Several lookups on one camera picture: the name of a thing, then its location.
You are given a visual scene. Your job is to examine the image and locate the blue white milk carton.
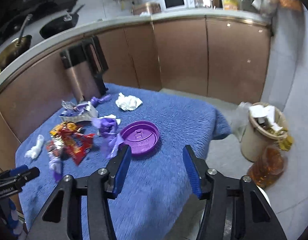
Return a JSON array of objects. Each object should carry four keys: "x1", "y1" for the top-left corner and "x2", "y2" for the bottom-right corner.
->
[{"x1": 59, "y1": 101, "x2": 98, "y2": 123}]

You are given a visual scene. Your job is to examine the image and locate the brown kitchen cabinet fronts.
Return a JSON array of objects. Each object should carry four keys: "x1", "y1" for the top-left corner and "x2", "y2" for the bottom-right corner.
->
[{"x1": 0, "y1": 16, "x2": 271, "y2": 171}]

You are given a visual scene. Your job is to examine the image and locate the white microwave oven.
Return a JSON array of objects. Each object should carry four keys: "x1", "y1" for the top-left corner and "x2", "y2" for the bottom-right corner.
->
[{"x1": 161, "y1": 0, "x2": 188, "y2": 11}]

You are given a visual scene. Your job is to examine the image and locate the copper and black electric kettle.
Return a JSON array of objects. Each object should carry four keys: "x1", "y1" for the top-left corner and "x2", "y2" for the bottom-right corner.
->
[{"x1": 60, "y1": 36, "x2": 108, "y2": 103}]

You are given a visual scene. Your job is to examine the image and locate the purple twisted glove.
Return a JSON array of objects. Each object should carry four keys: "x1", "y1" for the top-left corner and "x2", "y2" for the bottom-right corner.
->
[{"x1": 90, "y1": 94, "x2": 111, "y2": 107}]

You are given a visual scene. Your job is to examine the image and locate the brass wok with handle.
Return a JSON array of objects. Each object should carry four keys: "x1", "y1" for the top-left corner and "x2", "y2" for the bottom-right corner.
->
[{"x1": 0, "y1": 14, "x2": 32, "y2": 71}]

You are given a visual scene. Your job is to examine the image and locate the beige trash bin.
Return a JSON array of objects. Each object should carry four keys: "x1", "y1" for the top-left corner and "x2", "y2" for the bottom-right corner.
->
[{"x1": 240, "y1": 102, "x2": 289, "y2": 162}]

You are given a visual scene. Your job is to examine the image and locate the amber plastic jar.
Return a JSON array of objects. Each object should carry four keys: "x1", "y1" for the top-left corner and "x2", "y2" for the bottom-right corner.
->
[{"x1": 247, "y1": 145, "x2": 288, "y2": 189}]

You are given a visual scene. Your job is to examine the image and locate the copper rice cooker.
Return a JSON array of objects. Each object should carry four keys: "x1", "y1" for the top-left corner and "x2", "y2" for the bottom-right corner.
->
[{"x1": 132, "y1": 2, "x2": 162, "y2": 15}]

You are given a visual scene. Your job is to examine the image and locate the red orange snack wrapper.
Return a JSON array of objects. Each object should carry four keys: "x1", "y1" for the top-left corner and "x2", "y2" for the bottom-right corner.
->
[{"x1": 46, "y1": 121, "x2": 95, "y2": 166}]

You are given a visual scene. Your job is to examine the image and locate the blue fluffy table mat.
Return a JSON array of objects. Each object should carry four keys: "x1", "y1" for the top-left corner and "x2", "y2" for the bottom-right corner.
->
[{"x1": 15, "y1": 83, "x2": 231, "y2": 239}]

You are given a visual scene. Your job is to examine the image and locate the purple plastic wrapper strip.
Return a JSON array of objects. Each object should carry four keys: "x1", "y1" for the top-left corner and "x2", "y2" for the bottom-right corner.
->
[{"x1": 100, "y1": 133, "x2": 124, "y2": 159}]

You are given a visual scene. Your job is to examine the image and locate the purple plastic cup lid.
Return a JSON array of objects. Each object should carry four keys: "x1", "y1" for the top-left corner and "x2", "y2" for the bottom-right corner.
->
[{"x1": 120, "y1": 120, "x2": 160, "y2": 157}]

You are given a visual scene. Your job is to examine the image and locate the clear silver plastic wrapper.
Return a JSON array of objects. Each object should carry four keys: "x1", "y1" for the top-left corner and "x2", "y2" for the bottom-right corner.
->
[{"x1": 48, "y1": 152, "x2": 63, "y2": 183}]

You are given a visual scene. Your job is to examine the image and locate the small white tissue piece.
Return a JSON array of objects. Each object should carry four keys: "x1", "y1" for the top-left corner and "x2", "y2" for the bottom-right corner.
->
[{"x1": 25, "y1": 134, "x2": 44, "y2": 160}]

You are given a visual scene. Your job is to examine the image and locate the black frying pan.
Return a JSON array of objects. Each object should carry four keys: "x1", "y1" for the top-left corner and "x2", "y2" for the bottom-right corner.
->
[{"x1": 39, "y1": 4, "x2": 85, "y2": 40}]

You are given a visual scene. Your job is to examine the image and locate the yellow detergent bottle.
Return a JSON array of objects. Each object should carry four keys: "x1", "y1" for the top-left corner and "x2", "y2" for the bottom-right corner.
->
[{"x1": 222, "y1": 0, "x2": 240, "y2": 11}]

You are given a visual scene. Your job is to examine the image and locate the blue gloved left hand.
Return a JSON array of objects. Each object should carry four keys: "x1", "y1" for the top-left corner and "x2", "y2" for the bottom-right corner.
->
[{"x1": 0, "y1": 198, "x2": 26, "y2": 239}]

